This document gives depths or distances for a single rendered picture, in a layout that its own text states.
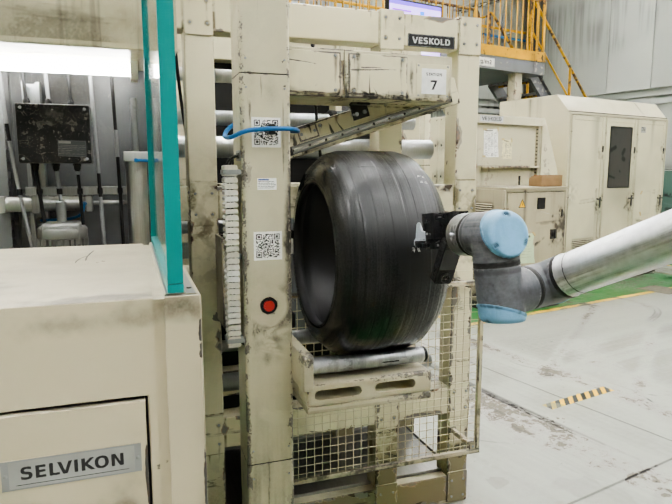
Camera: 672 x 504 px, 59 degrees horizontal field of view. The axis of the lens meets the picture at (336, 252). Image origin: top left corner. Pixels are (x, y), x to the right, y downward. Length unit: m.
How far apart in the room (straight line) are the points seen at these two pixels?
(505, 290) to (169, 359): 0.66
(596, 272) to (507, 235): 0.17
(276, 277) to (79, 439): 0.90
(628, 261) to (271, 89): 0.92
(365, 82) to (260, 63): 0.47
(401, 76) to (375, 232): 0.69
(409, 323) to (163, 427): 0.90
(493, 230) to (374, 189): 0.44
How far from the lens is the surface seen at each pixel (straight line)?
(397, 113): 2.09
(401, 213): 1.47
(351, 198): 1.46
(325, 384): 1.57
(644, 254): 1.13
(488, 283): 1.15
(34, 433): 0.77
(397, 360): 1.65
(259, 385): 1.63
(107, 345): 0.74
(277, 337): 1.60
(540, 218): 6.26
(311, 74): 1.86
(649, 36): 14.23
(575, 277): 1.20
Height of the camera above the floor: 1.42
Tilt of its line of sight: 8 degrees down
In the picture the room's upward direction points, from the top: straight up
